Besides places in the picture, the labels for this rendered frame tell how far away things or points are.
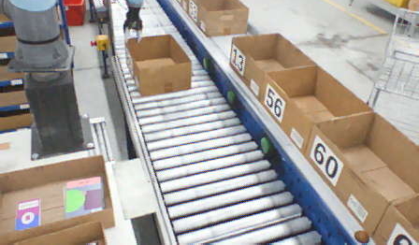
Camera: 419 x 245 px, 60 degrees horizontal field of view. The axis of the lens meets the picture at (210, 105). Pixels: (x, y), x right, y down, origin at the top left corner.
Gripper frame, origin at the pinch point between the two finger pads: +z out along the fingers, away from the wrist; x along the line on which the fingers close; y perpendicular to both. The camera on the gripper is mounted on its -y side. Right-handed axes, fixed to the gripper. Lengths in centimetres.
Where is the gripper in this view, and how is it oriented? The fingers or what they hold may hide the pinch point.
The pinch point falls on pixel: (132, 40)
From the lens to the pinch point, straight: 204.0
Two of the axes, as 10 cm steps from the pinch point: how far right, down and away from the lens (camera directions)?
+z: -1.5, 8.3, 5.3
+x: 9.3, -0.7, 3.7
